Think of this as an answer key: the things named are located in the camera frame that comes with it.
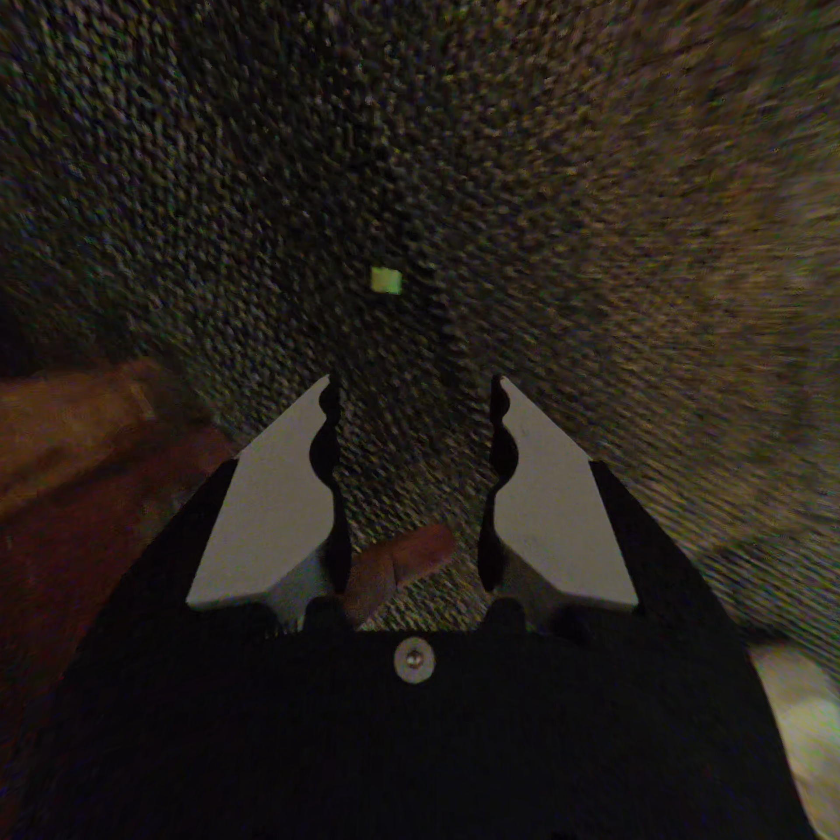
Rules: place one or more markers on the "brown blurry object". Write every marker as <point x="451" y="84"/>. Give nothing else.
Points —
<point x="79" y="492"/>
<point x="407" y="558"/>

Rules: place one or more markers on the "pale blurry object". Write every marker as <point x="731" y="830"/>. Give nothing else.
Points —
<point x="807" y="722"/>

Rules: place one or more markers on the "small lime square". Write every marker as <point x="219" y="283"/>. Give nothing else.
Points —
<point x="385" y="281"/>

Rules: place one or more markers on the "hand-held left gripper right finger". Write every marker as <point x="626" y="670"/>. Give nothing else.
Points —
<point x="558" y="518"/>

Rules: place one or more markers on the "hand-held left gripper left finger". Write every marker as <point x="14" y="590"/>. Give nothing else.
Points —
<point x="269" y="518"/>

